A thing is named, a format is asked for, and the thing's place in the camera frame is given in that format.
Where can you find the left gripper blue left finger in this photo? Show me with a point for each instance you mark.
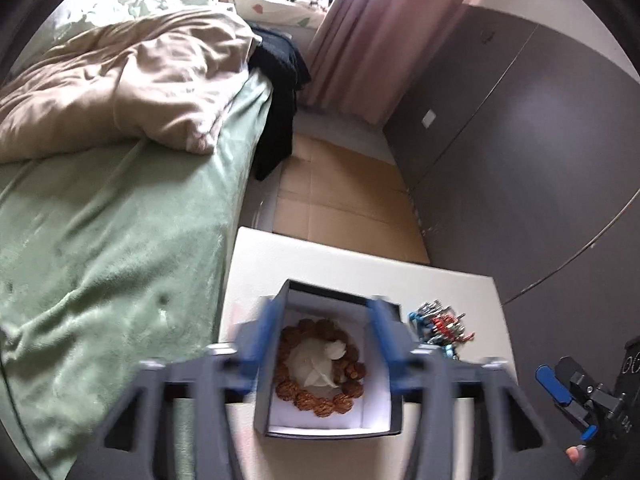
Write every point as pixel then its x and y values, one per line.
pixel 135 438

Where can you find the light green pillow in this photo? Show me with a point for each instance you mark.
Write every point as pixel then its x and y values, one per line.
pixel 73 17

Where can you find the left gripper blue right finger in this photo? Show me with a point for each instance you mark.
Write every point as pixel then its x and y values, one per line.
pixel 509 440

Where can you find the white tissue paper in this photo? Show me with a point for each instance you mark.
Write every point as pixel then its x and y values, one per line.
pixel 311 362

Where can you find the beige duvet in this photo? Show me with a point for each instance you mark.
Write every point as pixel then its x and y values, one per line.
pixel 169 78

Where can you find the flattened cardboard sheets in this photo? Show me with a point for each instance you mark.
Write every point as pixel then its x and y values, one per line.
pixel 337 197

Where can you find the white leaf-patterned cot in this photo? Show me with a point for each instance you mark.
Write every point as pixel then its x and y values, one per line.
pixel 294 13

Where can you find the black jewelry box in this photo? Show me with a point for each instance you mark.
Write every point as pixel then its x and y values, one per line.
pixel 361 405

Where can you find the black clothing on bed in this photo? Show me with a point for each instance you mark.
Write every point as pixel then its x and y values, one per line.
pixel 277 58

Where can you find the person's right hand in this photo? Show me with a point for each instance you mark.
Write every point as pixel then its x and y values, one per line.
pixel 574 453

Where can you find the pink curtain right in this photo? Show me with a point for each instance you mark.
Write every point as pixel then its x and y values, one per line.
pixel 365 53

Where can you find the white wall socket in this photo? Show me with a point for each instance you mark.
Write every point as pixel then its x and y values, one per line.
pixel 428 119

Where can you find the green bed sheet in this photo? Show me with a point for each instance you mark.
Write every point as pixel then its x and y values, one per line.
pixel 109 257

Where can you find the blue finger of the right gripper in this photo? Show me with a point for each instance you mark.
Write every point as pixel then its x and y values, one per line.
pixel 546 378
pixel 589 433

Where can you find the dark grey wardrobe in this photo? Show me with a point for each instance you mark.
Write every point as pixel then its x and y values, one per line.
pixel 530 174

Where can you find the silver chain red cord jewelry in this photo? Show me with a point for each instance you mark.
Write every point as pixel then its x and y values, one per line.
pixel 437 325

